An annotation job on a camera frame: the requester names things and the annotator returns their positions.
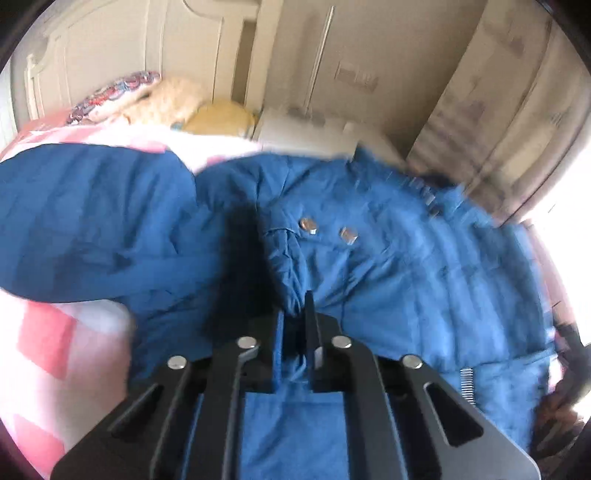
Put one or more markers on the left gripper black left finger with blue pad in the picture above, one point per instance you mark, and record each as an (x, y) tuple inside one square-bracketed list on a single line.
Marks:
[(185, 421)]

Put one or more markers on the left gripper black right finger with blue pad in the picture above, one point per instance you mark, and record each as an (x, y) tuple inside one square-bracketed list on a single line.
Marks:
[(403, 419)]

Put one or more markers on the blue quilted down jacket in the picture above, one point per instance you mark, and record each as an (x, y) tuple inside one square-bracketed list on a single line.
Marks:
[(404, 267)]

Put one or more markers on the pink checkered bed sheet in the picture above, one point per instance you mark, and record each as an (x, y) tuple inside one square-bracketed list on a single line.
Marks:
[(64, 366)]

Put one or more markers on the white bedside table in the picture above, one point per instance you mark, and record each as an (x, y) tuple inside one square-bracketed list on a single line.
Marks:
[(291, 133)]

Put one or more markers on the beige ship print curtain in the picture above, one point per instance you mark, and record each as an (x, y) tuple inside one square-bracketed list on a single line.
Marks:
[(515, 114)]

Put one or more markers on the yellow pillow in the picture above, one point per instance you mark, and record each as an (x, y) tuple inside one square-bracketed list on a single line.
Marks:
[(224, 118)]

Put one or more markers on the red blue patterned pillow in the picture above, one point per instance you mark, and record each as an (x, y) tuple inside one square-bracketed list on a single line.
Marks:
[(113, 98)]

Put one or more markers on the beige floral pillow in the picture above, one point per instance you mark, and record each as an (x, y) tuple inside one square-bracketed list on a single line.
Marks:
[(173, 100)]

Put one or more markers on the cream wooden headboard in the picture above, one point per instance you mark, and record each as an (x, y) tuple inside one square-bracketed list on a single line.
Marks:
[(94, 42)]

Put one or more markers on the white lamp pole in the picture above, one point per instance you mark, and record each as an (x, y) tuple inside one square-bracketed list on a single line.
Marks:
[(319, 56)]

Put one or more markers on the wall socket panel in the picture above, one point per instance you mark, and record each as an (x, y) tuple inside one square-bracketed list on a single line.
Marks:
[(354, 77)]

